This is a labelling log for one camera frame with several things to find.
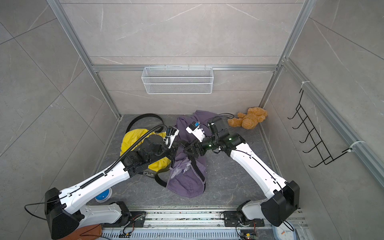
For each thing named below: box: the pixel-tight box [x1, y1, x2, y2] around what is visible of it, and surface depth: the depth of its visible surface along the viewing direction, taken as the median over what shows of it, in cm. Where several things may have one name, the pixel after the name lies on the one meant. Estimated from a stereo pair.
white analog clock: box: [272, 220, 297, 240], surface depth 69 cm
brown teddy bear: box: [228, 107, 268, 130], surface depth 109 cm
